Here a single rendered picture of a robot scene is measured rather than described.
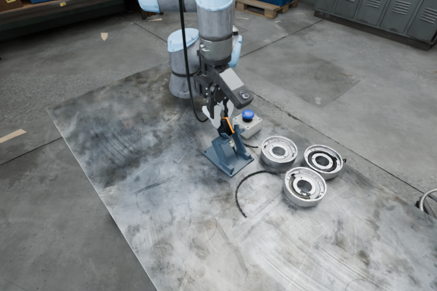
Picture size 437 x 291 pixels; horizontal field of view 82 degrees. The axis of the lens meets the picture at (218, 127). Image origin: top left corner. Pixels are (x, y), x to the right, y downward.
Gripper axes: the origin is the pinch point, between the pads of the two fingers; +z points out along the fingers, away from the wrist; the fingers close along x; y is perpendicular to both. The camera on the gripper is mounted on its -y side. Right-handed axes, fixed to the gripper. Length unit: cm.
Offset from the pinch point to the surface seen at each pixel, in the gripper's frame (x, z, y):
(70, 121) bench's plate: 30, 11, 47
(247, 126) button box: -10.7, 7.8, 0.0
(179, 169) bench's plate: 13.6, 12.2, 4.2
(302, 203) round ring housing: -1.5, 10.5, -27.2
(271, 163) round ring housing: -5.8, 10.0, -13.9
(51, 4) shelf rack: -33, 38, 321
